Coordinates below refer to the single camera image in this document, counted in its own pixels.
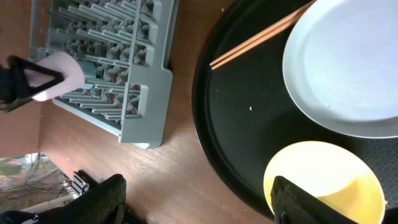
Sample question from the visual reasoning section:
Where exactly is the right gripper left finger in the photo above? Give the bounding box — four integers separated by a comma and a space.
1, 174, 126, 224

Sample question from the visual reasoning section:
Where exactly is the yellow bowl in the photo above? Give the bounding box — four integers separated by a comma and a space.
263, 141, 386, 223

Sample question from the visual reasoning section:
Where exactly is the wooden chopstick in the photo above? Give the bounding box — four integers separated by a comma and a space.
209, 0, 316, 70
210, 20, 297, 70

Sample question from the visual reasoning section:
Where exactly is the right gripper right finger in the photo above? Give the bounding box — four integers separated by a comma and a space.
271, 176, 355, 224

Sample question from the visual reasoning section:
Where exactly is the blue plastic cup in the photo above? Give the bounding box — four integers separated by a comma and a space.
78, 60, 96, 90

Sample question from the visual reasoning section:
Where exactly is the upper wooden chopstick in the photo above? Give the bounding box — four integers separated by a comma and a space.
209, 0, 316, 70

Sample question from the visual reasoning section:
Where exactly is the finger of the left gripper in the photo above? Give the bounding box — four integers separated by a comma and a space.
1, 55, 65, 113

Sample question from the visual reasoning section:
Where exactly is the pink plastic cup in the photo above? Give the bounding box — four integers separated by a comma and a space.
32, 51, 85, 101

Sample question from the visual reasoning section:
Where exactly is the grey round plate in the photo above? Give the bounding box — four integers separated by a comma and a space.
282, 0, 397, 139

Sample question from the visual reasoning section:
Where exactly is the lower wooden chopstick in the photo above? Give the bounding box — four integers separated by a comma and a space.
210, 20, 297, 70

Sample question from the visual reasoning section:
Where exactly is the grey plastic dishwasher rack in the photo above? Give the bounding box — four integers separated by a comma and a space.
29, 0, 178, 149

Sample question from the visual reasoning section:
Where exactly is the round black serving tray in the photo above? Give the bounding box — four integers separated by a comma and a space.
192, 0, 397, 223

